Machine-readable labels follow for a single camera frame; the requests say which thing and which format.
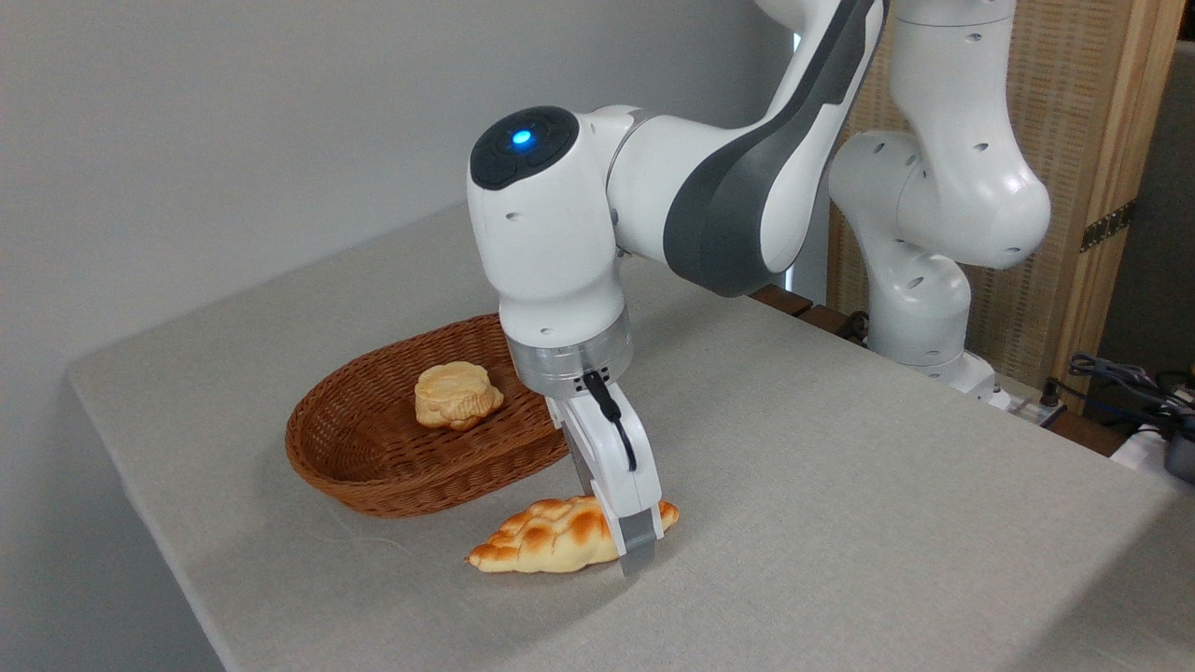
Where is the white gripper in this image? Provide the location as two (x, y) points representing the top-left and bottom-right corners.
(545, 380), (667, 578)

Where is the long braided bread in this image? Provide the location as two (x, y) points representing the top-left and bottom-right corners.
(467, 496), (681, 575)

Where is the small round bread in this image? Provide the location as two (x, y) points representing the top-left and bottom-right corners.
(415, 361), (505, 431)

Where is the brown wicker basket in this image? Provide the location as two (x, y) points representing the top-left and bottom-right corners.
(285, 314), (571, 519)

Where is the grey fabric tablecloth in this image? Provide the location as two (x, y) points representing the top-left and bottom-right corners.
(65, 201), (1195, 672)

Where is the dark wooden robot platform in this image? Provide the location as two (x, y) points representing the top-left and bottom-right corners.
(752, 284), (1132, 458)

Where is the black metal hinge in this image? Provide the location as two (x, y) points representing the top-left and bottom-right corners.
(1080, 198), (1138, 255)

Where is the wooden framed rattan screen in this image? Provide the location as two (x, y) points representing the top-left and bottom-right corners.
(829, 0), (1187, 413)

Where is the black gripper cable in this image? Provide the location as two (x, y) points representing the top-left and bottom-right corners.
(581, 371), (640, 473)

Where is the black cable bundle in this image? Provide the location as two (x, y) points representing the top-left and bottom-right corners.
(1067, 352), (1195, 432)

